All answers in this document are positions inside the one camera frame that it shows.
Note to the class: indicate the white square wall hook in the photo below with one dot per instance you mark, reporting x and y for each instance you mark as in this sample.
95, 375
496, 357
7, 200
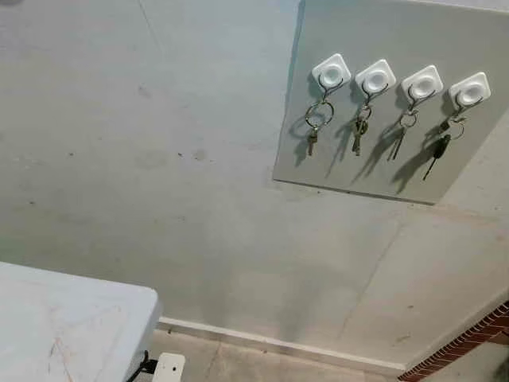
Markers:
375, 79
470, 91
331, 74
422, 84

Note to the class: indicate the red brick patterned strip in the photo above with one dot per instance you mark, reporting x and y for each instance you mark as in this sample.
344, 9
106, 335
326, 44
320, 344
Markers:
461, 346

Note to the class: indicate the white wall baseboard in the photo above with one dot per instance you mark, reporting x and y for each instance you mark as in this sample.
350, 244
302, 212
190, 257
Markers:
278, 344

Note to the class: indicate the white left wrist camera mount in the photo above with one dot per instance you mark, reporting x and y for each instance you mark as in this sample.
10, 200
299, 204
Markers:
169, 368

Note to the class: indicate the white folding table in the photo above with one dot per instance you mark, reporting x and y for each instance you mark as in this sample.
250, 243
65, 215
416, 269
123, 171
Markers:
71, 318

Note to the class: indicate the grey wall board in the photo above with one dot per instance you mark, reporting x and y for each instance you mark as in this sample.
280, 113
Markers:
398, 32

